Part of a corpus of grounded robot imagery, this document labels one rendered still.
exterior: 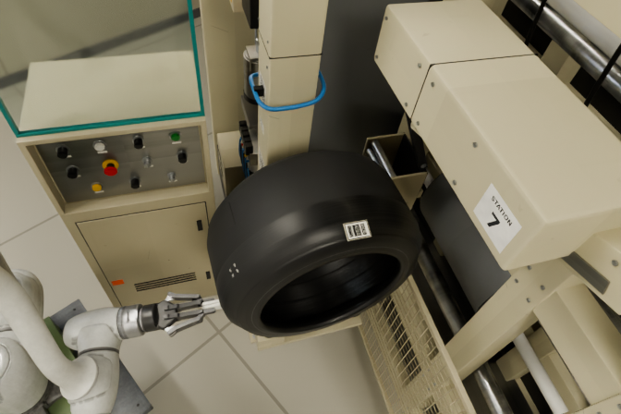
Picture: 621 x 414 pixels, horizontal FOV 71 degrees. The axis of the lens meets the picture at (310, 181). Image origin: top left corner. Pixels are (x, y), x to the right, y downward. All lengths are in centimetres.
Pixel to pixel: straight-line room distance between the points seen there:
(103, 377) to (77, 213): 69
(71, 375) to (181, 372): 117
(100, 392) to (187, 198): 76
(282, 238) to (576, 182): 57
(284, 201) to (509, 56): 57
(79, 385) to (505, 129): 111
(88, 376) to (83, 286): 143
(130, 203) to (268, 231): 86
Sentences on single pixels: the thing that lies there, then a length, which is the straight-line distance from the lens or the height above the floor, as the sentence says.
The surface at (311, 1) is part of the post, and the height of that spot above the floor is 179.
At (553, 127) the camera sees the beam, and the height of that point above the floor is 178.
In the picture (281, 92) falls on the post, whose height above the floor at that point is 155.
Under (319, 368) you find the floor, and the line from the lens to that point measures 238.
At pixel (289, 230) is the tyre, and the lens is 99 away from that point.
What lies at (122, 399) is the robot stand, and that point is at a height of 65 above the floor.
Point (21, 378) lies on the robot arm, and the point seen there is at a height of 96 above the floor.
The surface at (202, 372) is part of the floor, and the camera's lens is 238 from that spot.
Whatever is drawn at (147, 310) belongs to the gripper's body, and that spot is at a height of 106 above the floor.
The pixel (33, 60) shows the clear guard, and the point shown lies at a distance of 139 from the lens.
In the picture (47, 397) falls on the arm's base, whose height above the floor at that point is 78.
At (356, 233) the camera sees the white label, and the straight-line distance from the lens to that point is 99.
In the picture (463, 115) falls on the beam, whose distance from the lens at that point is 83.
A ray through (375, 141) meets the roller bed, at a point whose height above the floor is 119.
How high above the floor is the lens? 227
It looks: 50 degrees down
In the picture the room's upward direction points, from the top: 9 degrees clockwise
